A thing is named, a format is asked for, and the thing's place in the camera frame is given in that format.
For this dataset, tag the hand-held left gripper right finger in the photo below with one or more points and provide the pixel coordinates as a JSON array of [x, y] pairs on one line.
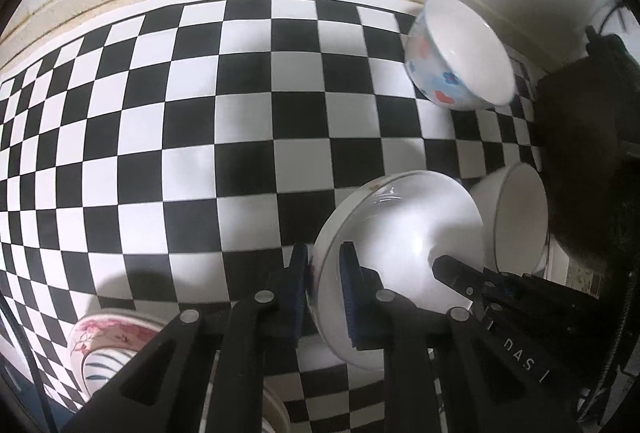
[[352, 293]]

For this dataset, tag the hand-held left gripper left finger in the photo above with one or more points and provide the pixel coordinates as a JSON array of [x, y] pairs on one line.
[[300, 293]]

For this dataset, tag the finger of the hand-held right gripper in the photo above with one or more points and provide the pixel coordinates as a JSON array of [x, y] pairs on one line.
[[510, 280], [457, 275]]

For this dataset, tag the white bowl with dark print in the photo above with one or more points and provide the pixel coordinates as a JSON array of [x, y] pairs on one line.
[[415, 233]]

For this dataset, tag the plain white bowl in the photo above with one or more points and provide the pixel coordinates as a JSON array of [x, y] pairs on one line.
[[520, 213]]

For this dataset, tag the pink floral white plate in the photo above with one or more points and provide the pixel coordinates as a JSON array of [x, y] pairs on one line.
[[100, 328]]

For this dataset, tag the black striped plate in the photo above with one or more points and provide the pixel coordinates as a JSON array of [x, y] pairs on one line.
[[105, 365]]

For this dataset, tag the blue floral white bowl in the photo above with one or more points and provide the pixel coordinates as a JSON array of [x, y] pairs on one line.
[[465, 48]]

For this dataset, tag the brown rice cooker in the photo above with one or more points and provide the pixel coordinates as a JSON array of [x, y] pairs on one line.
[[580, 138]]

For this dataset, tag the black white checkered cloth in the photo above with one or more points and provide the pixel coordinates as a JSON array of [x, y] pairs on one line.
[[200, 138]]

